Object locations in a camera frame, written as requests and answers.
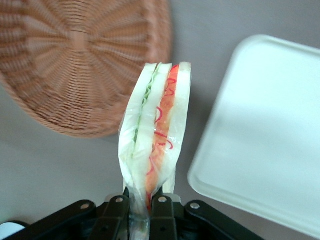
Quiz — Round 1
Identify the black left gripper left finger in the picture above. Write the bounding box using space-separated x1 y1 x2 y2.
4 194 131 240

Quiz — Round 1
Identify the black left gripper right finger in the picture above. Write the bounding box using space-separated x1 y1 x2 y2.
149 193 266 240

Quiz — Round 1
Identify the triangle sandwich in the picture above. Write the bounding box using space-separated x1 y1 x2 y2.
117 60 193 240

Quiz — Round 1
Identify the cream rectangular tray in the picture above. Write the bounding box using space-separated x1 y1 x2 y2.
187 34 320 240

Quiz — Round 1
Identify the round brown wicker basket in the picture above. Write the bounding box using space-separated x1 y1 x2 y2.
0 0 174 140

